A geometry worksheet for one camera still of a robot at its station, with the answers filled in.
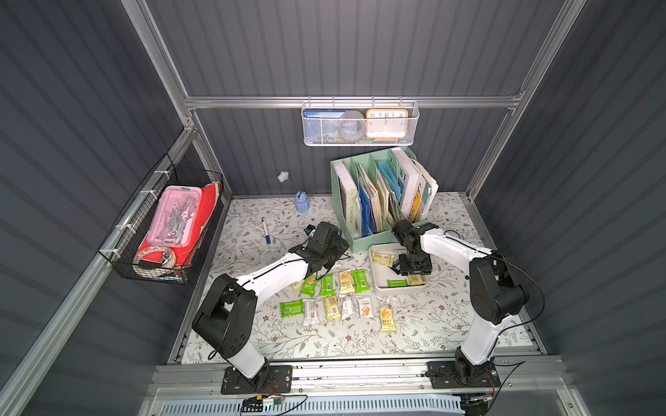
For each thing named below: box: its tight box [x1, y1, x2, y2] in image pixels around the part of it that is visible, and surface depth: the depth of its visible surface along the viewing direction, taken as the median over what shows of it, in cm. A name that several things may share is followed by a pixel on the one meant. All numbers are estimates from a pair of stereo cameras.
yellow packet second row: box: [323, 296, 342, 319], surface depth 88 cm
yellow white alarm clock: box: [365, 108, 410, 143], surface depth 90 cm
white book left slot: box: [333, 160, 358, 235], surface depth 93 cm
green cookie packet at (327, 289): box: [319, 273, 336, 297], surface depth 93 cm
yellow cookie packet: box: [339, 269, 355, 294], surface depth 93 cm
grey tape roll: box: [338, 110, 366, 143], surface depth 89 cm
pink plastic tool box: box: [145, 185, 203, 248], surface depth 74 cm
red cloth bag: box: [137, 182, 222, 266], surface depth 75 cm
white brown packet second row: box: [303, 298, 319, 325], surface depth 87 cm
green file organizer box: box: [330, 146, 428, 253], surface depth 98 cm
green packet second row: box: [280, 299, 305, 318], surface depth 88 cm
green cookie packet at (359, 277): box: [350, 268, 372, 294], surface depth 93 cm
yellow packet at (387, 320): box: [378, 306, 398, 333], surface depth 84 cm
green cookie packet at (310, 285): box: [300, 275, 318, 297], surface depth 93 cm
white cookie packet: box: [358, 296, 374, 319], surface depth 88 cm
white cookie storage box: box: [369, 242, 429, 293], surface depth 96 cm
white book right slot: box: [391, 147, 423, 220], surface depth 98 cm
